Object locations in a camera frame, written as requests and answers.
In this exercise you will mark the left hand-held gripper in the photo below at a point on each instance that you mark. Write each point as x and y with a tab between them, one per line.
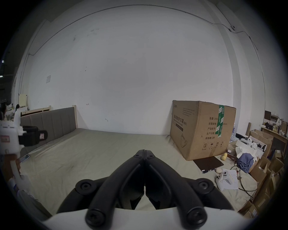
7	134

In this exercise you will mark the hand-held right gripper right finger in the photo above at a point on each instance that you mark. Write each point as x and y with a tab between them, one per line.
177	188

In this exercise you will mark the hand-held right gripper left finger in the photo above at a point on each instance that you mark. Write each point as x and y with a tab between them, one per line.
112	188

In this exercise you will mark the person's left hand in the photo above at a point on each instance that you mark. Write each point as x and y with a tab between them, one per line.
8	165

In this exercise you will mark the grey padded headboard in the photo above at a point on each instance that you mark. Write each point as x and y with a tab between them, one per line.
51	123

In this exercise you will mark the phone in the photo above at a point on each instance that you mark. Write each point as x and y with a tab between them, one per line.
24	159

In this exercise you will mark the bed with beige sheet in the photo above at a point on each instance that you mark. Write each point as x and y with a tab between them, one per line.
96	157

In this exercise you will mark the dark flat board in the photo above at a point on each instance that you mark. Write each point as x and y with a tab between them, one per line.
208	165

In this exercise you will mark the small beige ball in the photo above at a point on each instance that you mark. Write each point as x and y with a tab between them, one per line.
218	170

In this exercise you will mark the white hand controller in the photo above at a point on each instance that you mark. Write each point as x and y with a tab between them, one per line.
223	178

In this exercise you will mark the small yellow ball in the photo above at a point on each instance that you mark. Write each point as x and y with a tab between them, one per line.
224	156

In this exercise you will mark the white paper sheet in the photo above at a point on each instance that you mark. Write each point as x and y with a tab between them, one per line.
234	183

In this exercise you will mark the large brown carton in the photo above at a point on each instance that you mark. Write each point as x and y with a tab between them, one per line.
198	130

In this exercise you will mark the blue cloth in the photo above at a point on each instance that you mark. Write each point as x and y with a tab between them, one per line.
245	161

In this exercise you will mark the pile of brown cartons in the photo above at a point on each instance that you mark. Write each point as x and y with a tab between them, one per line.
263	166

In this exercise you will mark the wooden desk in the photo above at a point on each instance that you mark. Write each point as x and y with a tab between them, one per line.
275	129

